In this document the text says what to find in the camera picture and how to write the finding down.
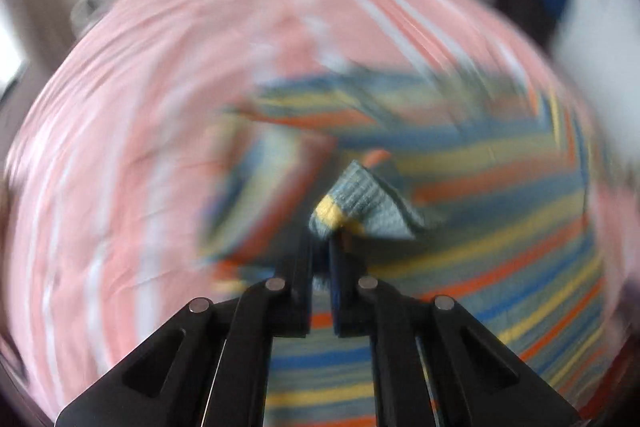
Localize dark hanging clothes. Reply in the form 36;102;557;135
492;0;562;54

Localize pink white striped bed sheet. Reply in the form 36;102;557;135
4;0;640;423

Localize multicolour striped knit garment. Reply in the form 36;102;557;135
197;69;623;427

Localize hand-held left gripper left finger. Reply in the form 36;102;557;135
54;231;314;427

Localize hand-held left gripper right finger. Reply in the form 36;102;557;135
327;234;584;427

